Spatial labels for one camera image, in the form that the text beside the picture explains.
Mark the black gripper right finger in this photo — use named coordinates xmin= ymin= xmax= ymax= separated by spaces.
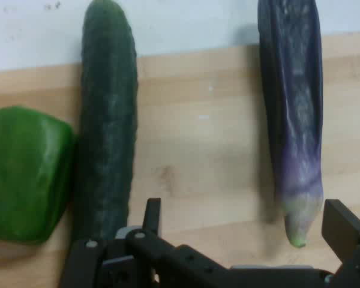
xmin=321 ymin=199 xmax=360 ymax=288

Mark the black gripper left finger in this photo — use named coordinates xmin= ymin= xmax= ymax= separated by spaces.
xmin=59 ymin=197 xmax=229 ymax=288

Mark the purple eggplant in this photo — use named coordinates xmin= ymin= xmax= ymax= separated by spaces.
xmin=257 ymin=0 xmax=324 ymax=248

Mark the dark green cucumber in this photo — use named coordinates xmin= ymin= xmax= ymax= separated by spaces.
xmin=73 ymin=0 xmax=138 ymax=241

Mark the green bell pepper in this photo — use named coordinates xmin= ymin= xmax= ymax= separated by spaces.
xmin=0 ymin=105 xmax=76 ymax=245

